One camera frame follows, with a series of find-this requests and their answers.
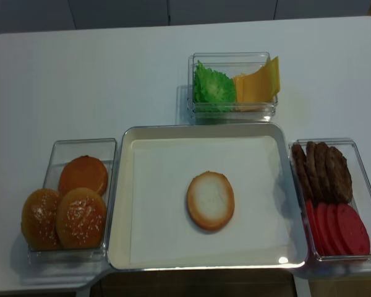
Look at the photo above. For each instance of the bun half front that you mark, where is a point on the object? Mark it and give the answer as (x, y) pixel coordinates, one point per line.
(210, 201)

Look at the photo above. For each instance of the bun half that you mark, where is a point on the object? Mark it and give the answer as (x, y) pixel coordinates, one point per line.
(84, 172)
(210, 201)

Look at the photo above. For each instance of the green lettuce leaf front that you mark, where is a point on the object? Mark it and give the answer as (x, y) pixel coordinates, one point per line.
(219, 89)

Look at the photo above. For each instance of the green lettuce leaf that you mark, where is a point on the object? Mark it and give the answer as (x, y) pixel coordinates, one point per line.
(201, 77)
(219, 89)

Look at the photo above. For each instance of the green lettuce leaf rear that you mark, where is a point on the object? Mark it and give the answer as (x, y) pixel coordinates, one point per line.
(201, 77)

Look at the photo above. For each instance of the clear lettuce cheese container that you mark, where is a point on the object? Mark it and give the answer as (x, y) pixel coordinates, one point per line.
(230, 64)

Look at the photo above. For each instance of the white metal tray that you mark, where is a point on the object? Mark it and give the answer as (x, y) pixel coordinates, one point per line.
(119, 246)

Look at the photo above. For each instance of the clear bun container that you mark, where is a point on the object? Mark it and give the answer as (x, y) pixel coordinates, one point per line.
(63, 152)

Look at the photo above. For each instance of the yellow cheese slice lower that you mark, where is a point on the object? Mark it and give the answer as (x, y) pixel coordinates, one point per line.
(241, 95)

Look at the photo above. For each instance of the yellow cheese slice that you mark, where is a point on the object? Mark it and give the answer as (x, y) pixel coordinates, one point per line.
(262, 86)
(241, 95)

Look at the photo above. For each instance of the yellow cheese slice top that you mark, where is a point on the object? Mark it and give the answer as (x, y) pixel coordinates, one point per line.
(262, 86)

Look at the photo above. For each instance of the bottom bun half rear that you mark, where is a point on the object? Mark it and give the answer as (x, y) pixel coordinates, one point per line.
(84, 172)

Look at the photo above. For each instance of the brown patty rear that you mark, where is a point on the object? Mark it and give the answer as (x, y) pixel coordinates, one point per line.
(299, 159)

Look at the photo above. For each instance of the brown patty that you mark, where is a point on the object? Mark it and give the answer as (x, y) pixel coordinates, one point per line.
(320, 155)
(312, 173)
(339, 176)
(299, 159)

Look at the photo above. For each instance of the sesame top bun right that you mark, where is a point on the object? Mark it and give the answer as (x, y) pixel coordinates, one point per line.
(80, 219)

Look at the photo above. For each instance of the sesame bun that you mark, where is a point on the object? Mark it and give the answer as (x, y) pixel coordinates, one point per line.
(38, 221)
(80, 219)

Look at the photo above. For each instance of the red tomato slice rear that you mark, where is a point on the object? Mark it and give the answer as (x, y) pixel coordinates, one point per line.
(313, 227)

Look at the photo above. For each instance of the red tomato slice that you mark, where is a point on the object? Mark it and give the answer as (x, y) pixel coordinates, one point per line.
(320, 219)
(334, 236)
(313, 227)
(352, 230)

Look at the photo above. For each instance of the brown patty front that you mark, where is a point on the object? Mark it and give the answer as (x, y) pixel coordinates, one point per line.
(339, 176)

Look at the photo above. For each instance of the sesame top bun left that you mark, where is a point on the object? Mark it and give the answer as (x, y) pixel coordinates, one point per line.
(38, 221)

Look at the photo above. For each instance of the clear patty tomato container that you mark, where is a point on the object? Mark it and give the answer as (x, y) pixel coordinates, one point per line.
(361, 203)

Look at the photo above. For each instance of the red tomato slice front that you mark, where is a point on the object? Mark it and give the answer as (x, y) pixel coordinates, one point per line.
(352, 230)

